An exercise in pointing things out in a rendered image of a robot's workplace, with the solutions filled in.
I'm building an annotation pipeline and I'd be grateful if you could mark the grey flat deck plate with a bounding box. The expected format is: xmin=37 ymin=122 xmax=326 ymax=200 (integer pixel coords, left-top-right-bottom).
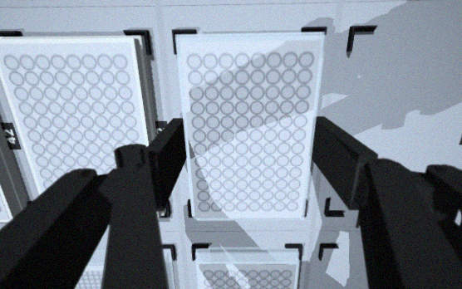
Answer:
xmin=0 ymin=0 xmax=413 ymax=289

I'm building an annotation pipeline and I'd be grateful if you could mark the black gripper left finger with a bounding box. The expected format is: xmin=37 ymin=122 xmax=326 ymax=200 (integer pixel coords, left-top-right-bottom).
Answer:
xmin=0 ymin=118 xmax=186 ymax=289

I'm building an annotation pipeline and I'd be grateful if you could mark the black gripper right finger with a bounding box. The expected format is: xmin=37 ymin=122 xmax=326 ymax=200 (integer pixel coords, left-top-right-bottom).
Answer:
xmin=312 ymin=116 xmax=462 ymax=289

